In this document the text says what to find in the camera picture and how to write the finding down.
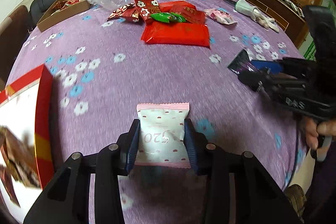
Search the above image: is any green candy packet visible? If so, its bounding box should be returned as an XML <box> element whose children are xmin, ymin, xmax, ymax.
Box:
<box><xmin>150</xmin><ymin>12</ymin><xmax>186</xmax><ymax>23</ymax></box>

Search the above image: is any red flower candy packet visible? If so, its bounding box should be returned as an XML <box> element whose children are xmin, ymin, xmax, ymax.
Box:
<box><xmin>134</xmin><ymin>0</ymin><xmax>161</xmax><ymax>24</ymax></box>

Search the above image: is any white pink 520 packet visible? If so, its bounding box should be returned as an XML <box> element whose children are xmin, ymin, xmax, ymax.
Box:
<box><xmin>135</xmin><ymin>102</ymin><xmax>190</xmax><ymax>169</ymax></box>

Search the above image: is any large red flat packet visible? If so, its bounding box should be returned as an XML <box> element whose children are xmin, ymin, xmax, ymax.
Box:
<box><xmin>141</xmin><ymin>22</ymin><xmax>210</xmax><ymax>48</ymax></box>

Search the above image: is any gold brown snack packet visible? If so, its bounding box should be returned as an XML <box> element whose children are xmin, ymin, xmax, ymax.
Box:
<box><xmin>1</xmin><ymin>126</ymin><xmax>41</xmax><ymax>207</ymax></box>

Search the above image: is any person's right hand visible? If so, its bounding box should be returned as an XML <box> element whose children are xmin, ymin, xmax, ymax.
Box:
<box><xmin>303</xmin><ymin>117</ymin><xmax>336</xmax><ymax>150</ymax></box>

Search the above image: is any red square packet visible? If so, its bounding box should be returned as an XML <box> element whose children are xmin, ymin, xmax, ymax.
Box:
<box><xmin>159</xmin><ymin>1</ymin><xmax>206</xmax><ymax>24</ymax></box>

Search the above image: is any red white gift box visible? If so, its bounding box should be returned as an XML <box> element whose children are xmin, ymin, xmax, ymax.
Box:
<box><xmin>0</xmin><ymin>64</ymin><xmax>55</xmax><ymax>224</ymax></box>

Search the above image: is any brown cardboard snack tray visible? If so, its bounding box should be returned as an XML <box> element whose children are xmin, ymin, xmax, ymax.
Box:
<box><xmin>37</xmin><ymin>0</ymin><xmax>91</xmax><ymax>32</ymax></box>

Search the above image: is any purple floral tablecloth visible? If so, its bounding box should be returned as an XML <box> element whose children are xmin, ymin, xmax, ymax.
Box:
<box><xmin>9</xmin><ymin>0</ymin><xmax>306</xmax><ymax>223</ymax></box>

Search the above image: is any dark red foil packet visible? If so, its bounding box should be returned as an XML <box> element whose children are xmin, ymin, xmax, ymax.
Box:
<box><xmin>107</xmin><ymin>3</ymin><xmax>140</xmax><ymax>23</ymax></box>

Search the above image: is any brown armchair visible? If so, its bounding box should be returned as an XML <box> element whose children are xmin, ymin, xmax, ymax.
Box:
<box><xmin>0</xmin><ymin>5</ymin><xmax>29</xmax><ymax>83</ymax></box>

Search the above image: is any white glove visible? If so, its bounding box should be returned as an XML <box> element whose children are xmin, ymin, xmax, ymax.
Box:
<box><xmin>235</xmin><ymin>0</ymin><xmax>280</xmax><ymax>33</ymax></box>

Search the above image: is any wooden side cabinet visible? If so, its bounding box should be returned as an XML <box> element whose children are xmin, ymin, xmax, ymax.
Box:
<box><xmin>246</xmin><ymin>0</ymin><xmax>308</xmax><ymax>48</ymax></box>

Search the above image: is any pink Lotso bear packet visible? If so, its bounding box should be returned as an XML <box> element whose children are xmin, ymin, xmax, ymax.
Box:
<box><xmin>204</xmin><ymin>9</ymin><xmax>237</xmax><ymax>25</ymax></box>

